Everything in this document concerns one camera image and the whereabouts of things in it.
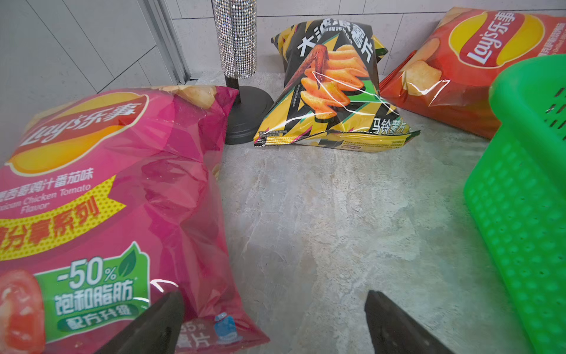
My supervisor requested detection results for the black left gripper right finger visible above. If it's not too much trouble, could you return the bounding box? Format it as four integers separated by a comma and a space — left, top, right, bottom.
364, 290, 453, 354

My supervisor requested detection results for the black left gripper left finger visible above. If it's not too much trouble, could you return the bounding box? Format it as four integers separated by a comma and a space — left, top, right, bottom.
97, 291, 184, 354

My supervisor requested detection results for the green plastic basket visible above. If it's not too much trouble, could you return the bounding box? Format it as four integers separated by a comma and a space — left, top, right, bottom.
464, 55, 565, 353

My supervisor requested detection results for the pink Lay's chip bag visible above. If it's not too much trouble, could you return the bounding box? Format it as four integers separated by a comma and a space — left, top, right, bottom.
1, 86, 269, 353

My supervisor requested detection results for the black yellow chip bag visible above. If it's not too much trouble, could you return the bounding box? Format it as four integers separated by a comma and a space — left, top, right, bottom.
254, 18, 420, 153

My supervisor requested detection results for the red Lay's chip bag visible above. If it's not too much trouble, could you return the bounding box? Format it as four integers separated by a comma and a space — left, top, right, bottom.
380, 7, 565, 139

